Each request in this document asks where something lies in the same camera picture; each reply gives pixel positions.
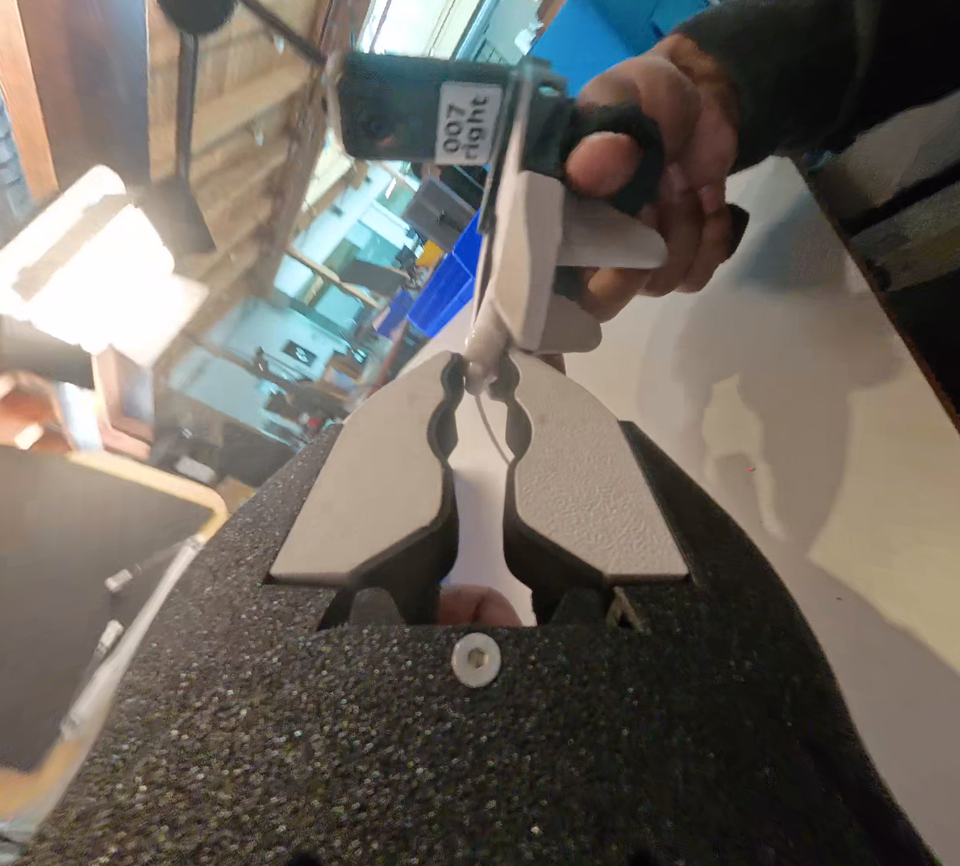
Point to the blue storage bin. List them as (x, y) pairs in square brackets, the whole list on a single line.
[(391, 317), (468, 239), (442, 292)]

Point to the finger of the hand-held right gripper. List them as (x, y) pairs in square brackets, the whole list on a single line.
[(570, 329), (521, 243)]

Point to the studio light panel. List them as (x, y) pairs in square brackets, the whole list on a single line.
[(97, 273)]

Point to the white stand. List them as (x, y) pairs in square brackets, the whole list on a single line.
[(135, 626)]

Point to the person's right hand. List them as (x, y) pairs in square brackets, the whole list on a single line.
[(690, 130)]

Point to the person's right forearm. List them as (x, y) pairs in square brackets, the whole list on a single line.
[(840, 18)]

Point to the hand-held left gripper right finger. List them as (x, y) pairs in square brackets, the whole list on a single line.
[(600, 506)]

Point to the black board with wooden edge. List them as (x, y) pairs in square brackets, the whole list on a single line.
[(75, 581)]

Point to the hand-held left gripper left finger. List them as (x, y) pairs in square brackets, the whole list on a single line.
[(367, 498)]

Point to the black pole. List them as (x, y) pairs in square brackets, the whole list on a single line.
[(184, 153)]

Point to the black wall poster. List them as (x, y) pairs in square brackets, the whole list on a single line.
[(300, 352)]

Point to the black computer monitor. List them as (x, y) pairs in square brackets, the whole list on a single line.
[(439, 213)]

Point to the yellow storage bin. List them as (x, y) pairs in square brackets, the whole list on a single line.
[(429, 254)]

